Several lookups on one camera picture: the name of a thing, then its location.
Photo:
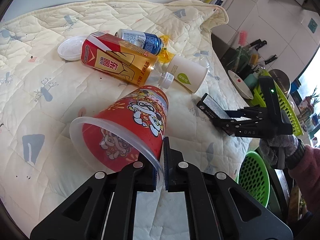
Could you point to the black cigarette box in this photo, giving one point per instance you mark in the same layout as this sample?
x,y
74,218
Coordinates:
x,y
212,110

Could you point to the white paper cup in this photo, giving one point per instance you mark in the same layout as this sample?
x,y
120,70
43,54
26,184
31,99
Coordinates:
x,y
188,73

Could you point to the cream quilted mat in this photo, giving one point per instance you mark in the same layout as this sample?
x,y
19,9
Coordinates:
x,y
41,94

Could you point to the right gloved hand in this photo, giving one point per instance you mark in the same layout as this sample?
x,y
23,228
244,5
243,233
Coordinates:
x,y
282,151

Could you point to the red gold drink bottle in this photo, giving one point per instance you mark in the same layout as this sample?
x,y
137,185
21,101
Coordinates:
x,y
126,61

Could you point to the green plastic waste basket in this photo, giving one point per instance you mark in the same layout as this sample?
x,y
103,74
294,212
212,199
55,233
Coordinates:
x,y
253,178

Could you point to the pink bottle brush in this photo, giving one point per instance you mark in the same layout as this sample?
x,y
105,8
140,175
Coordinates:
x,y
242,38

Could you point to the yellow plastic wrapper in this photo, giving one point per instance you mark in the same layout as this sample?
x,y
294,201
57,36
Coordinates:
x,y
164,55

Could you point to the black handled knife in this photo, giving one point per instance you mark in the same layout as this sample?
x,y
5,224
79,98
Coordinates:
x,y
257,44

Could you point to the blue silver drink can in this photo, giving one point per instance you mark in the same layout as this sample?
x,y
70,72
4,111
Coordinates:
x,y
146,41

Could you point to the lime green dish rack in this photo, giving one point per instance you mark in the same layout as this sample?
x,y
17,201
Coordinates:
x,y
289,114

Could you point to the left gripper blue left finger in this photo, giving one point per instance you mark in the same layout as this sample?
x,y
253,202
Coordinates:
x,y
147,176

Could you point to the white plastic lid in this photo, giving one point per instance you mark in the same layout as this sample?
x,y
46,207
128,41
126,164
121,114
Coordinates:
x,y
70,49

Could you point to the red plastic snack cup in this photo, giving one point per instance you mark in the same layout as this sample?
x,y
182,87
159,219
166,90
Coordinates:
x,y
117,136

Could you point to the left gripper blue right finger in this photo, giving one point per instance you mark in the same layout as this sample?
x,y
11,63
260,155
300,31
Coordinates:
x,y
172,176

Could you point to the steel pot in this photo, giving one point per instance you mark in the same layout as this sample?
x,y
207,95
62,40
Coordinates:
x,y
282,80

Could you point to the white ceramic bowl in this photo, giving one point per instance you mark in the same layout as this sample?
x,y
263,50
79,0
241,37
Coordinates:
x,y
240,86

